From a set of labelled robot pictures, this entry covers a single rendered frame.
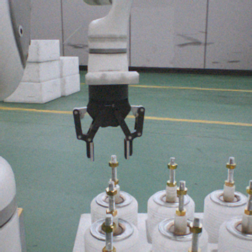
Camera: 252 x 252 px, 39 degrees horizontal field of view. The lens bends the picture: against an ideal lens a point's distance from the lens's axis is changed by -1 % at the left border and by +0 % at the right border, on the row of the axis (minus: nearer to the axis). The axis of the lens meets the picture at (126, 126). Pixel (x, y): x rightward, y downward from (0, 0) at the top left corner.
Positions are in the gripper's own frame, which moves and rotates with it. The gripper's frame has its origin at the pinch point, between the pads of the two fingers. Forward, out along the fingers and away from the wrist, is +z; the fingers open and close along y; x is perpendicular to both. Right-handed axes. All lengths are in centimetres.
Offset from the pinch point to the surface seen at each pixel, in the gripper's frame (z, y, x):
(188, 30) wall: -36, -179, -472
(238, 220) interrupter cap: 10.0, -21.6, 12.5
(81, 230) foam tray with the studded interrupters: 17.2, 6.1, -1.3
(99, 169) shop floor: 34, -5, -83
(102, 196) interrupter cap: 9.8, 1.5, -1.3
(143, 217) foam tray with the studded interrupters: 17.2, -7.9, -4.7
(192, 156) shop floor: 34, -52, -93
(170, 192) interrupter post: 8.1, -11.9, 2.6
